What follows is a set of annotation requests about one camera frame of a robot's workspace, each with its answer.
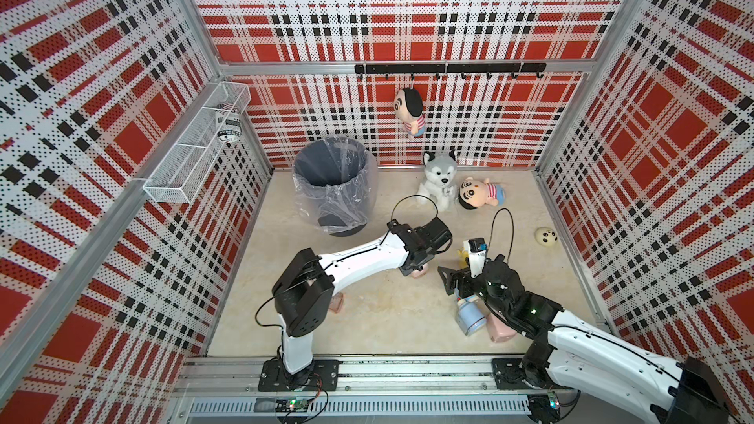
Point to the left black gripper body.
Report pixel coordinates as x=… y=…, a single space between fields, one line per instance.
x=409 y=268

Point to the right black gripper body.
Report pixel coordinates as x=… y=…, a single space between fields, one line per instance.
x=469 y=287

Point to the pink sharpener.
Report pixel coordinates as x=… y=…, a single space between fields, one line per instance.
x=498 y=331
x=336 y=303
x=420 y=272

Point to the grey bin with plastic liner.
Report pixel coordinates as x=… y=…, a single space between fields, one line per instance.
x=336 y=185

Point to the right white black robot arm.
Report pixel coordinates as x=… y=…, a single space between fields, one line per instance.
x=566 y=351

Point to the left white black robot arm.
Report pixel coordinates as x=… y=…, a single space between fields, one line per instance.
x=303 y=293

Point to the yellow pencil sharpener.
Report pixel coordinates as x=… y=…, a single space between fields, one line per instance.
x=463 y=258

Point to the blue sharpener front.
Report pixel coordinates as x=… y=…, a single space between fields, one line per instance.
x=469 y=317

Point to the husky plush toy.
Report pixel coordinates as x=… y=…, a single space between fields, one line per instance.
x=439 y=175

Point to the cream panda face ball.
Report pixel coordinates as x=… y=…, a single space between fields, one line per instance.
x=546 y=237

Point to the lying cartoon boy doll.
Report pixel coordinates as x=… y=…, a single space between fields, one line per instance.
x=474 y=194

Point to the right green circuit board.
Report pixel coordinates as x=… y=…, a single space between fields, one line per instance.
x=544 y=409

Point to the green circuit board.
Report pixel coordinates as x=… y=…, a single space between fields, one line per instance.
x=544 y=409
x=292 y=405

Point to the hanging cartoon boy doll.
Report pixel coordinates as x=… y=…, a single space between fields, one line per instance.
x=408 y=107

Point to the left green circuit board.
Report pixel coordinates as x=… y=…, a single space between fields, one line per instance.
x=292 y=405

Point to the black white can in basket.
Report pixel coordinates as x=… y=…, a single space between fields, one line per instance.
x=229 y=124

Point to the black wall hook rail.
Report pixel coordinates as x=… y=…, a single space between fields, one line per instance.
x=514 y=69

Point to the white wire wall basket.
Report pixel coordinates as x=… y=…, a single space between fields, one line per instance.
x=180 y=175

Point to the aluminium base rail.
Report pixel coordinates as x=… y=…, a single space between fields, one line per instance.
x=434 y=388

